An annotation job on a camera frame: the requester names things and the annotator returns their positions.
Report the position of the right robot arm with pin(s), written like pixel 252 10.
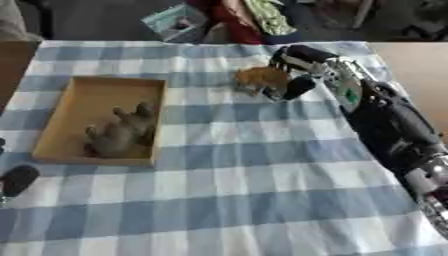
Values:
pixel 391 126

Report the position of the green white patterned cloth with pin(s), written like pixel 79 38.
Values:
pixel 269 16

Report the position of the person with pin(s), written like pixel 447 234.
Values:
pixel 239 26

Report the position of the grey toy animal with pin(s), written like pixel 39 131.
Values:
pixel 119 133

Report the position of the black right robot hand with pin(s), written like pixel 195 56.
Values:
pixel 303 53

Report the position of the brown toy animal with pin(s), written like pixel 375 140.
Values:
pixel 261 77

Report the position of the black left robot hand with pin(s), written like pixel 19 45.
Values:
pixel 18 180

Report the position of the tan cardboard box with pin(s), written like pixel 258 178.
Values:
pixel 87 96

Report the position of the black chair base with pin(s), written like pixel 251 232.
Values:
pixel 429 20

